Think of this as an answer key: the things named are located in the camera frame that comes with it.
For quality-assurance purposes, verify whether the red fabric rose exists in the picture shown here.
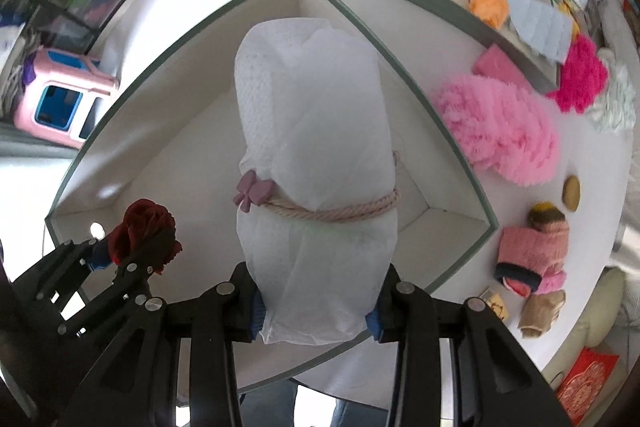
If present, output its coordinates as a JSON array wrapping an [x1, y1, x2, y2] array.
[[106, 199, 184, 277]]

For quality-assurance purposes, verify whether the brown kiwi plush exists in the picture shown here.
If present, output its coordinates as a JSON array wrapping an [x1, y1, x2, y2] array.
[[562, 176, 581, 211]]

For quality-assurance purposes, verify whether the light pink fluffy duster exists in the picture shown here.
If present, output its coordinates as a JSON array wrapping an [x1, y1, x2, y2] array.
[[431, 74, 558, 188]]

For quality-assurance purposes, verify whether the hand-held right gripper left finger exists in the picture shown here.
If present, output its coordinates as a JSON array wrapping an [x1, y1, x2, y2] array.
[[55, 263, 267, 427]]

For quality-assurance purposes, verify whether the beige sofa cushion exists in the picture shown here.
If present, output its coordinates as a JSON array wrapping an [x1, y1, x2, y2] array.
[[542, 267, 638, 408]]

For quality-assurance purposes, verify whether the red printed bag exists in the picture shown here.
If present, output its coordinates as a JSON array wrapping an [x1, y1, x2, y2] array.
[[556, 347, 621, 425]]

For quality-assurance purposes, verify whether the white towel with rope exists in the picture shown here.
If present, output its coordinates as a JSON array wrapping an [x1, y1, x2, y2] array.
[[232, 18, 403, 347]]

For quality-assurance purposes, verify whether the large green-edged white box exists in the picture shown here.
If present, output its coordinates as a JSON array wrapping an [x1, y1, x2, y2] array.
[[44, 0, 498, 393]]

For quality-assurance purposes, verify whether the light blue quilted cloth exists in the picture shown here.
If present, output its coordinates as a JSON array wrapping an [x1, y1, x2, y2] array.
[[455, 0, 575, 62]]

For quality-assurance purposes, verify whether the doll in pink sweater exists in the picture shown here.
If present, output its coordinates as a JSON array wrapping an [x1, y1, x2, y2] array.
[[494, 203, 571, 297]]

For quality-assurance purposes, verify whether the magenta fluffy duster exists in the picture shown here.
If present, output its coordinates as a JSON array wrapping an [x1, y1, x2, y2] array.
[[547, 34, 610, 114]]

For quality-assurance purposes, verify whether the pale green mop cloth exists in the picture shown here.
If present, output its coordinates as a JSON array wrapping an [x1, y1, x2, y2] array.
[[585, 48, 637, 135]]

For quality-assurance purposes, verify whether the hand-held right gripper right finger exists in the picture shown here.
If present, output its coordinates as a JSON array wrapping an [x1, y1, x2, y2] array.
[[365, 264, 573, 427]]

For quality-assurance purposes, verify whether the small beige card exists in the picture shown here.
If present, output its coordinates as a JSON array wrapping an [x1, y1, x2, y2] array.
[[479, 287, 508, 321]]

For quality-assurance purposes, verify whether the pink sponge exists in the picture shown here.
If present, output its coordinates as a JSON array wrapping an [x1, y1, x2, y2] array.
[[472, 44, 532, 90]]

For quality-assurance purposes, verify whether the orange fabric rose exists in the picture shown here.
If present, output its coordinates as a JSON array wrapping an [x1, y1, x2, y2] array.
[[468, 0, 510, 29]]

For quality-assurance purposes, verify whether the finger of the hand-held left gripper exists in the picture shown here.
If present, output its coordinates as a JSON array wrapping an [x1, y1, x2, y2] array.
[[56, 258, 154, 344], [12, 237, 111, 304]]

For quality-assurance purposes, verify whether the tan small sock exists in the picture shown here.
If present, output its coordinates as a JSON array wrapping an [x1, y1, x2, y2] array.
[[517, 289, 567, 339]]

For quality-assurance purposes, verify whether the pink toy car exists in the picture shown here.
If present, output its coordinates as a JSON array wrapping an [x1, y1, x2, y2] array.
[[12, 47, 121, 150]]

